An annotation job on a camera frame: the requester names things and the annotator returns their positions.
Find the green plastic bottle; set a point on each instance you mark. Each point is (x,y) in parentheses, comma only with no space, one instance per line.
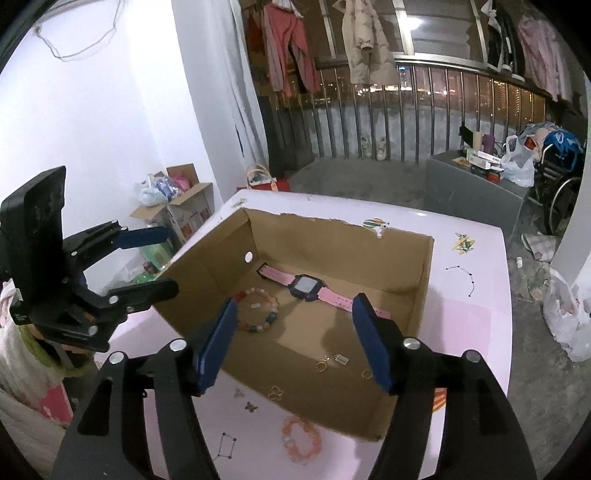
(144,277)

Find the metal balcony railing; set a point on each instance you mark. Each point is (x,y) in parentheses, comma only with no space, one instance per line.
(415,110)

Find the gold butterfly charm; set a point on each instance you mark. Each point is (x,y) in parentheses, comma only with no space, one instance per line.
(275,392)

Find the white shoe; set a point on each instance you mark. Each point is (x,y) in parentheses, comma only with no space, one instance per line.
(365,146)
(381,148)

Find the white flat box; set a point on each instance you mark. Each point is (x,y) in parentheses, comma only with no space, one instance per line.
(485,158)

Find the red round tin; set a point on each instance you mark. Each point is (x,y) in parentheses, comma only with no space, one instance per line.
(494,177)

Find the crumpled newspaper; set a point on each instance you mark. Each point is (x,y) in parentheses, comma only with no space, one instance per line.
(540,247)

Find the black white hanging jacket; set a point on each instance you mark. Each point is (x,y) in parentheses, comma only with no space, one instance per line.
(503,37)

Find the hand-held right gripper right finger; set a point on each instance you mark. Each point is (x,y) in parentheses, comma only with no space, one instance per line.
(373,344)

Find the white plastic bag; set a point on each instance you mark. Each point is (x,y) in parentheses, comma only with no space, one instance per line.
(150,194)
(568,318)
(519,166)

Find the red shopping bag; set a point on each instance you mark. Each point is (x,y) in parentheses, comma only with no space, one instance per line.
(268,182)

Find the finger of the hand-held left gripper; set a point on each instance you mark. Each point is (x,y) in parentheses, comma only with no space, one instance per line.
(147,236)
(147,291)

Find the black gadget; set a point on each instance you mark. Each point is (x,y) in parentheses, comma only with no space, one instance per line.
(466,136)

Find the wheelchair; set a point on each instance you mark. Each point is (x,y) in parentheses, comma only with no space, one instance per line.
(558,184)

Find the beige hanging jacket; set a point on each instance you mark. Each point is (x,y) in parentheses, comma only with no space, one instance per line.
(364,41)

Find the purple cup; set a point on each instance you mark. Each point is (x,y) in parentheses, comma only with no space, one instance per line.
(488,142)

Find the large brown cardboard box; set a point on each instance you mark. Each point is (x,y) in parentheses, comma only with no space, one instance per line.
(300,240)

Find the red hanging garment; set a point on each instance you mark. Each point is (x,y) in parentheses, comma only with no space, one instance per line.
(286,46)

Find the grey cabinet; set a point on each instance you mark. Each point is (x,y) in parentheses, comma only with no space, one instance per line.
(466,198)

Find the pink hanging shirt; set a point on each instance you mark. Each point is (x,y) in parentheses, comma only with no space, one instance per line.
(545,60)

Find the small silver butterfly charm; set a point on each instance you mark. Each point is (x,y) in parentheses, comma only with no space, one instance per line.
(239,393)

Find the open printed cardboard box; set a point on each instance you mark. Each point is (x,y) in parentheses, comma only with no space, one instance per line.
(189,212)

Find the rectangular silver charm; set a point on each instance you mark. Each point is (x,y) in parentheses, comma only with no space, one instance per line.
(340,359)

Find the white curtain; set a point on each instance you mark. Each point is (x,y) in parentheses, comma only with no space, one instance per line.
(235,92)

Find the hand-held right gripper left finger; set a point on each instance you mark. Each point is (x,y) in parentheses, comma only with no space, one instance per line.
(216,346)

